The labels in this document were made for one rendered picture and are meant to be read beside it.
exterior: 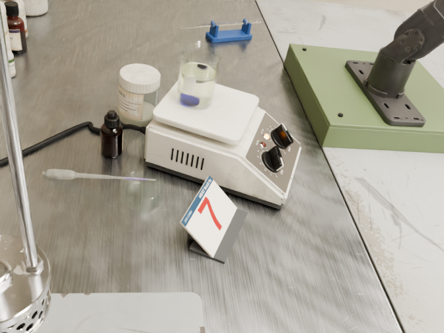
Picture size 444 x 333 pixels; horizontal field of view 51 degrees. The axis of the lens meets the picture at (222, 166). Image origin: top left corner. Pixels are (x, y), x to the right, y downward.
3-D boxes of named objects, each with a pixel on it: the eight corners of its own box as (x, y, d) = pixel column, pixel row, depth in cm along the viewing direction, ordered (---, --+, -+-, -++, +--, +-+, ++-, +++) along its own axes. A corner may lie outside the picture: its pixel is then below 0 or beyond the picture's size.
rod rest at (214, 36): (244, 32, 104) (247, 17, 101) (252, 39, 102) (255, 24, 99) (204, 36, 99) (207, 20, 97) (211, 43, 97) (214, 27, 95)
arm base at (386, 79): (407, 82, 69) (448, 84, 71) (357, 24, 84) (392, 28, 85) (386, 125, 74) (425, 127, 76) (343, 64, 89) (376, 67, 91)
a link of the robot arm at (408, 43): (445, 22, 75) (412, 9, 78) (427, 34, 69) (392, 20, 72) (428, 57, 79) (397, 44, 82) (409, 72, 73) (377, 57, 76)
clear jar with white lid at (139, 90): (135, 103, 76) (137, 59, 71) (164, 118, 74) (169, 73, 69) (110, 118, 71) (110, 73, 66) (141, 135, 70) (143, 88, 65)
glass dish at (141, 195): (119, 212, 57) (119, 199, 56) (119, 182, 61) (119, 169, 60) (164, 212, 58) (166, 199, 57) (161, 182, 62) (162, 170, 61)
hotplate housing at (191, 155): (298, 158, 72) (312, 115, 66) (281, 214, 62) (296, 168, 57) (163, 115, 74) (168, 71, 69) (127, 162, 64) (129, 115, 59)
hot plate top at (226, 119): (259, 102, 67) (261, 96, 67) (238, 147, 58) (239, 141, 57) (182, 78, 69) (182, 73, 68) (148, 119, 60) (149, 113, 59)
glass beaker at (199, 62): (215, 115, 62) (224, 60, 56) (174, 111, 61) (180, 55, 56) (213, 91, 66) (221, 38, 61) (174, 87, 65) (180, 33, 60)
